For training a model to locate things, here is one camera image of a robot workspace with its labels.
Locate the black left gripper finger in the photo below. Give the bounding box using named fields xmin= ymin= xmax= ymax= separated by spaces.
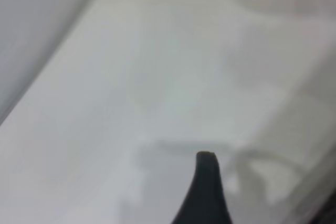
xmin=170 ymin=151 xmax=233 ymax=224

